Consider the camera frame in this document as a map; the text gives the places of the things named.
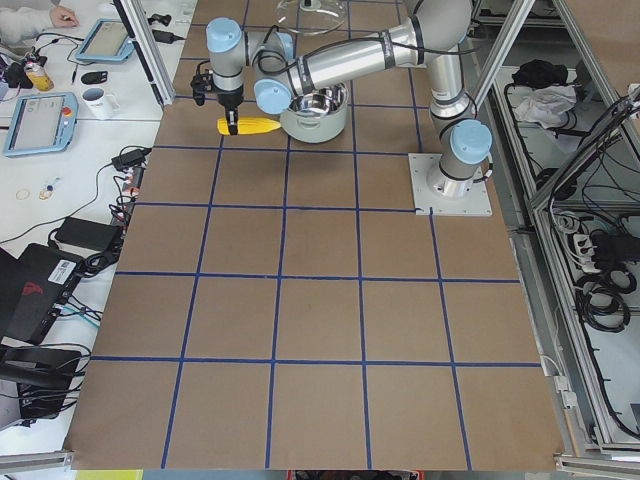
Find teach pendant far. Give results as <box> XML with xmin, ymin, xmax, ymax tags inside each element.
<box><xmin>75</xmin><ymin>18</ymin><xmax>134</xmax><ymax>63</ymax></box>

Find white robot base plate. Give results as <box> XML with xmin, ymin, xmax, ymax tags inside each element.
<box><xmin>408</xmin><ymin>153</ymin><xmax>492</xmax><ymax>217</ymax></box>

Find yellow bottle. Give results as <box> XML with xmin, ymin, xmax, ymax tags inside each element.
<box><xmin>24</xmin><ymin>62</ymin><xmax>54</xmax><ymax>92</ymax></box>

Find teach pendant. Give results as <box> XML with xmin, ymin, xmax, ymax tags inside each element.
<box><xmin>75</xmin><ymin>18</ymin><xmax>134</xmax><ymax>63</ymax></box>
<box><xmin>3</xmin><ymin>92</ymin><xmax>79</xmax><ymax>157</ymax></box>

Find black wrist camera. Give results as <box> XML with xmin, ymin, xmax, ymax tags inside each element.
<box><xmin>190</xmin><ymin>60</ymin><xmax>214</xmax><ymax>106</ymax></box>

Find white mug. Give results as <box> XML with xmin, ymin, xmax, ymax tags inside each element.
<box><xmin>82</xmin><ymin>87</ymin><xmax>120</xmax><ymax>120</ymax></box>

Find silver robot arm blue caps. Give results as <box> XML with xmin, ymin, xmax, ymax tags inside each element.
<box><xmin>191</xmin><ymin>1</ymin><xmax>492</xmax><ymax>199</ymax></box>

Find pale green cooking pot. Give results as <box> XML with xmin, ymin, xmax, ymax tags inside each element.
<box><xmin>279</xmin><ymin>83</ymin><xmax>349</xmax><ymax>144</ymax></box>

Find black power adapter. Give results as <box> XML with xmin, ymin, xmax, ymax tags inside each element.
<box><xmin>54</xmin><ymin>217</ymin><xmax>122</xmax><ymax>252</ymax></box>

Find black cable coil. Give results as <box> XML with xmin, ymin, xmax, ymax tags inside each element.
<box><xmin>574</xmin><ymin>269</ymin><xmax>632</xmax><ymax>332</ymax></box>

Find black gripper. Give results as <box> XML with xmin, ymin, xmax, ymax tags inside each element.
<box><xmin>218</xmin><ymin>91</ymin><xmax>242</xmax><ymax>135</ymax></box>

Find aluminium frame post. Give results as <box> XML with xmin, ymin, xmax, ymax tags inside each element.
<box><xmin>113</xmin><ymin>0</ymin><xmax>176</xmax><ymax>108</ymax></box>

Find black laptop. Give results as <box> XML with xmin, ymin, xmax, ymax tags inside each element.
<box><xmin>1</xmin><ymin>243</ymin><xmax>84</xmax><ymax>345</ymax></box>

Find yellow corn cob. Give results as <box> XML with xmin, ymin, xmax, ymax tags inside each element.
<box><xmin>217</xmin><ymin>117</ymin><xmax>281</xmax><ymax>135</ymax></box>

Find teach pendant near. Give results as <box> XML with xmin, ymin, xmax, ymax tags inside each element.
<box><xmin>3</xmin><ymin>92</ymin><xmax>79</xmax><ymax>157</ymax></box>

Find glass pot lid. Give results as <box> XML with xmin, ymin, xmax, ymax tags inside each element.
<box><xmin>275</xmin><ymin>0</ymin><xmax>347</xmax><ymax>36</ymax></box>

